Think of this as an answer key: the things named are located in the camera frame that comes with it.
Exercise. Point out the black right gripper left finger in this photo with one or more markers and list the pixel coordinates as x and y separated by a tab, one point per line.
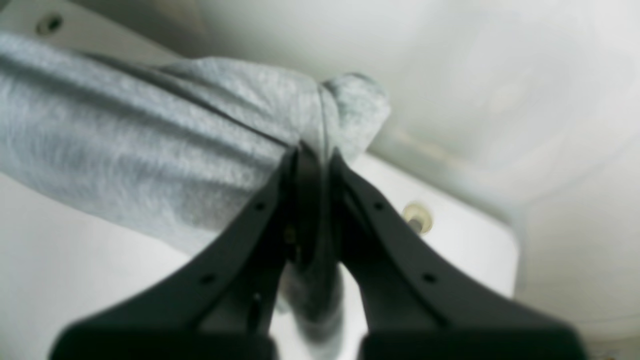
219	305

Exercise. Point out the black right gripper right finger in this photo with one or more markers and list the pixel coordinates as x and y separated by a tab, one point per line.
419	306

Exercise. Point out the grey T-shirt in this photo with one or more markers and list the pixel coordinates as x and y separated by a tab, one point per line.
174	151

